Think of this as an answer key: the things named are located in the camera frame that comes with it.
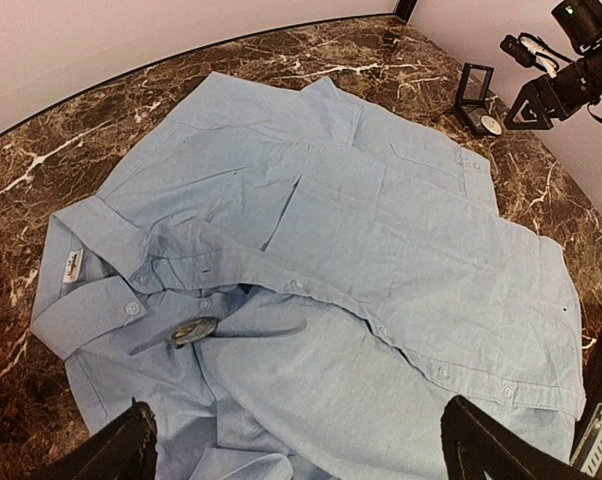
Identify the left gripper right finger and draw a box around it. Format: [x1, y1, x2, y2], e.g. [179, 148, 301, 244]
[441, 395, 589, 480]

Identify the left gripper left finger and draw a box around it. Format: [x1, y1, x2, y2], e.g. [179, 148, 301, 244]
[26, 400, 158, 480]

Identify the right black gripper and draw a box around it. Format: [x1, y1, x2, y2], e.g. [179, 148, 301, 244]
[504, 1, 602, 130]

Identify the light blue shirt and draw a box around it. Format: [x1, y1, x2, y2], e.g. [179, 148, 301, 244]
[31, 73, 586, 479]

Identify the black brooch holder stand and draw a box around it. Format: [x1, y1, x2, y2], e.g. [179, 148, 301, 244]
[454, 63, 499, 137]

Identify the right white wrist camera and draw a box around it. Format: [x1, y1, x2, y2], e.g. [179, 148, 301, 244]
[500, 32, 573, 78]

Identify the white perforated cable tray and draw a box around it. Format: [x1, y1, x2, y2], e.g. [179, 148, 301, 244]
[570, 402, 602, 477]

